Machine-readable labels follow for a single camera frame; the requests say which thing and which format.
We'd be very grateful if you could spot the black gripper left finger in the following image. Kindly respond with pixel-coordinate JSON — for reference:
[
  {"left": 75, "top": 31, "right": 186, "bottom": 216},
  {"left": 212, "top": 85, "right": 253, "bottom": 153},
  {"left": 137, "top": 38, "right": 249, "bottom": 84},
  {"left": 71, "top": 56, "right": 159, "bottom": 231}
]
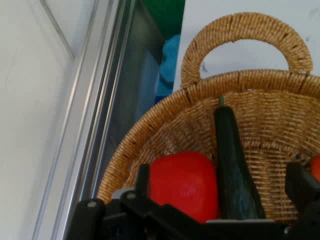
[{"left": 119, "top": 163, "right": 208, "bottom": 240}]

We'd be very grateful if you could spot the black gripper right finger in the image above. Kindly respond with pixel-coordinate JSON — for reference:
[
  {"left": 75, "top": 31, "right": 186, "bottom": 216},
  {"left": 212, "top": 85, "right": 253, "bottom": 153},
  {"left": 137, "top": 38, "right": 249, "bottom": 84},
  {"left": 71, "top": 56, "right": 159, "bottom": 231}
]
[{"left": 285, "top": 161, "right": 320, "bottom": 222}]

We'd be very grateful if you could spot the orange-red carrot with green top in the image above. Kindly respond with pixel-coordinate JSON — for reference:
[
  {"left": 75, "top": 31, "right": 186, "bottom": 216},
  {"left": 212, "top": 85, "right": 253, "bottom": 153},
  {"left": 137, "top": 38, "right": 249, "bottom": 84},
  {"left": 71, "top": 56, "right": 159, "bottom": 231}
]
[{"left": 310, "top": 154, "right": 320, "bottom": 183}]

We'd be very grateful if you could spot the red bell pepper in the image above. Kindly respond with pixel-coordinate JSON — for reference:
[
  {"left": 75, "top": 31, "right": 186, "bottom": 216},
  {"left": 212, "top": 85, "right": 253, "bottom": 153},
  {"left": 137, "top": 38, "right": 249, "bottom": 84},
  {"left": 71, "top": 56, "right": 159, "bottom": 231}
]
[{"left": 147, "top": 151, "right": 221, "bottom": 225}]

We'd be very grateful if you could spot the dark green cucumber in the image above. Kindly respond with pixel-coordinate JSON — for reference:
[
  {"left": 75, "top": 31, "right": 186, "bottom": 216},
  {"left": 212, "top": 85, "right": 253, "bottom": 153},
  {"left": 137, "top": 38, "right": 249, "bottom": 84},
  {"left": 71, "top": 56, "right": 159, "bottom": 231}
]
[{"left": 213, "top": 96, "right": 267, "bottom": 221}]

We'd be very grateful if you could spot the blue cloth object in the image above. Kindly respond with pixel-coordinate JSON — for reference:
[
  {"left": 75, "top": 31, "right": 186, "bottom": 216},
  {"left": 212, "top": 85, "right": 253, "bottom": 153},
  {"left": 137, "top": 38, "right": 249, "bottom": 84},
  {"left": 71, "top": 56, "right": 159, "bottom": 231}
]
[{"left": 156, "top": 34, "right": 181, "bottom": 98}]

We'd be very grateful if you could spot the green foam block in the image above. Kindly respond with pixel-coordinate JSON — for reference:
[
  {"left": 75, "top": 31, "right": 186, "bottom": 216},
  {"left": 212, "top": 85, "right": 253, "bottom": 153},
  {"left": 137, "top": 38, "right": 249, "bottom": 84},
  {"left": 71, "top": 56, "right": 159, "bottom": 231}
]
[{"left": 139, "top": 0, "right": 187, "bottom": 38}]

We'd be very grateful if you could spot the woven wicker basket with handles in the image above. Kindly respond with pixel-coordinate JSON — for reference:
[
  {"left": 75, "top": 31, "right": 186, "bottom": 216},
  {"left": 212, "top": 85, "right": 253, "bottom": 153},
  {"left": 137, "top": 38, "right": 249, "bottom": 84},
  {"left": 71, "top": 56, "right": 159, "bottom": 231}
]
[{"left": 96, "top": 12, "right": 320, "bottom": 227}]

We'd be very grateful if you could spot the aluminium wall rail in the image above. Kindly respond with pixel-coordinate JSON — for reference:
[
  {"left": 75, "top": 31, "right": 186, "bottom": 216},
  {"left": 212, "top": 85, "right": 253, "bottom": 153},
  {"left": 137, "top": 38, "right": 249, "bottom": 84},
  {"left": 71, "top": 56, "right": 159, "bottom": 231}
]
[{"left": 32, "top": 0, "right": 137, "bottom": 240}]

